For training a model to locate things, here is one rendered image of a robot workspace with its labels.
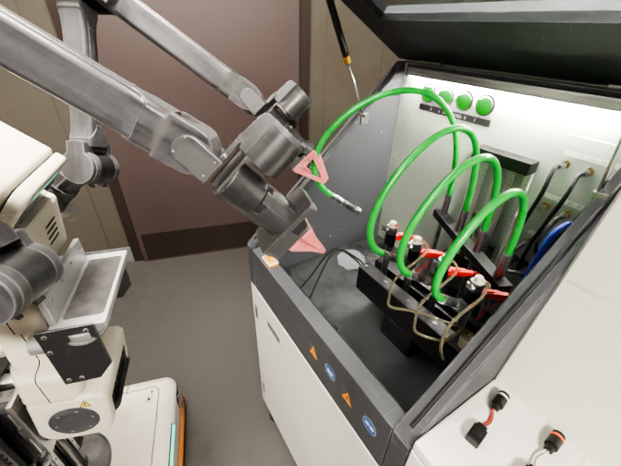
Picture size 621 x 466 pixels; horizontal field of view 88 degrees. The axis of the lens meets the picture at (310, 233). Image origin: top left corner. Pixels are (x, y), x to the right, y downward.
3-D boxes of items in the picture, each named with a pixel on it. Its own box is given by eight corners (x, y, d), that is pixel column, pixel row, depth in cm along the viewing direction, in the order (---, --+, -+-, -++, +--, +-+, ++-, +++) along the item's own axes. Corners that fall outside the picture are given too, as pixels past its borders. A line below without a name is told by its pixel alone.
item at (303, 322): (255, 287, 109) (251, 249, 101) (267, 283, 111) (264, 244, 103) (380, 469, 65) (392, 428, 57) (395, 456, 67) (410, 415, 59)
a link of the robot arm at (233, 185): (204, 179, 44) (206, 196, 40) (237, 141, 43) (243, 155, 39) (242, 206, 48) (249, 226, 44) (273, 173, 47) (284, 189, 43)
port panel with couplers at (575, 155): (505, 255, 84) (558, 135, 67) (513, 251, 85) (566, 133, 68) (560, 285, 74) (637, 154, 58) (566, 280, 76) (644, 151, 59)
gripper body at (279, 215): (321, 211, 46) (284, 180, 41) (271, 260, 48) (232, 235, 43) (307, 191, 51) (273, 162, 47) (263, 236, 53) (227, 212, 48)
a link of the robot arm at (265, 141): (183, 144, 45) (164, 152, 37) (237, 79, 43) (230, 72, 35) (249, 201, 49) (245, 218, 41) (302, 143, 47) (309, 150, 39)
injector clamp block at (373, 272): (353, 304, 98) (359, 264, 90) (378, 292, 103) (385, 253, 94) (444, 398, 74) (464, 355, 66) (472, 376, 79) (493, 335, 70)
